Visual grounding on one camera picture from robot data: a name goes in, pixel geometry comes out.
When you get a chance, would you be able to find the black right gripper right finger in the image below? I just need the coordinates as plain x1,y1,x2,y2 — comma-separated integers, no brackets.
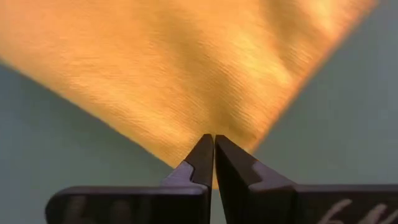
215,134,297,224

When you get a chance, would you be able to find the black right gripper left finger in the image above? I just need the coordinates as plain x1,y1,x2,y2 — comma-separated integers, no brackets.
160,133,215,224

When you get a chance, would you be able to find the yellow microfiber towel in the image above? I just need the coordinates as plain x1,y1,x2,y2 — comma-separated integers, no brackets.
0,0,379,190

